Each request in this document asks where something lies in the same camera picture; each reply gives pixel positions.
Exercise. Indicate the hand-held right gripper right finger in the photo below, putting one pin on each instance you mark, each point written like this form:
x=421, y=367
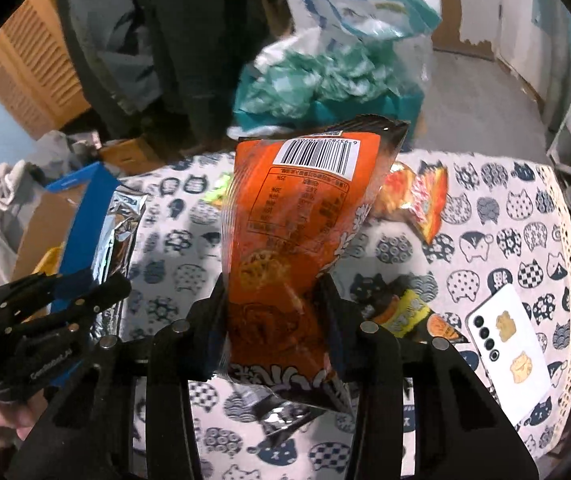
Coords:
x=340, y=330

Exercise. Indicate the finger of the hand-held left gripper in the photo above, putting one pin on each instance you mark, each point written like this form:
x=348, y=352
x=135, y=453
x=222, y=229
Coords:
x=40, y=287
x=95, y=305

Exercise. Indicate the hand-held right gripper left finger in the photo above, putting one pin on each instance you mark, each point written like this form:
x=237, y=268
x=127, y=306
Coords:
x=200, y=330

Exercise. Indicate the yellow long snack bar packet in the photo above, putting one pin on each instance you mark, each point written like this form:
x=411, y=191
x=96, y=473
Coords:
x=50, y=262

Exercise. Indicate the silver brown snack bar packet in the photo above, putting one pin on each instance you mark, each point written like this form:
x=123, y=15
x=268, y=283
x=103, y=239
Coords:
x=118, y=245

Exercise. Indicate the cardboard shoebox with blue rim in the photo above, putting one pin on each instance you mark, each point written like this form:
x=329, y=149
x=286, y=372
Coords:
x=77, y=230

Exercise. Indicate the small black yellow snack packet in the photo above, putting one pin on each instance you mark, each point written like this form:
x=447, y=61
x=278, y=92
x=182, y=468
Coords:
x=410, y=317

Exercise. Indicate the orange snack packet black top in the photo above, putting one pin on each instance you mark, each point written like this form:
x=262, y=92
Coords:
x=290, y=240

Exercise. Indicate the green peanut snack packet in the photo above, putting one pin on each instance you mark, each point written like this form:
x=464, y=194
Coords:
x=220, y=189

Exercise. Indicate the orange white snack packet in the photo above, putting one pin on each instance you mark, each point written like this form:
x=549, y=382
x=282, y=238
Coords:
x=415, y=200

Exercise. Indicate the light grey fleece robe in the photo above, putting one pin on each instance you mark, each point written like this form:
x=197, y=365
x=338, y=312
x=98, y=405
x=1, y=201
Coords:
x=0, y=210

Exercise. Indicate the crumpled silver foil packet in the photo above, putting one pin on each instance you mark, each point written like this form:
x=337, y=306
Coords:
x=280, y=417

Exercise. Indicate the wooden crate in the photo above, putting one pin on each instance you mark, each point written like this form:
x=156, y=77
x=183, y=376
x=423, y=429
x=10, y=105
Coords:
x=130, y=155

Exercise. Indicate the white phone with stickers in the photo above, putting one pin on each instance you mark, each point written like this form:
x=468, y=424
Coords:
x=513, y=355

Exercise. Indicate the cat print tablecloth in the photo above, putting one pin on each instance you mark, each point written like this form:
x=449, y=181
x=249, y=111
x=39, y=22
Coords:
x=490, y=240

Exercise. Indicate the wooden louvered cabinet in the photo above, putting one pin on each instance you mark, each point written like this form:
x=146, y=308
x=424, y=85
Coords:
x=30, y=55

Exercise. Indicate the grey blue jacket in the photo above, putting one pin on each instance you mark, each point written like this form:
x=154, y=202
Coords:
x=110, y=45

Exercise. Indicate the black long coat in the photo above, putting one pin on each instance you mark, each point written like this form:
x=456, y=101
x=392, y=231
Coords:
x=205, y=35

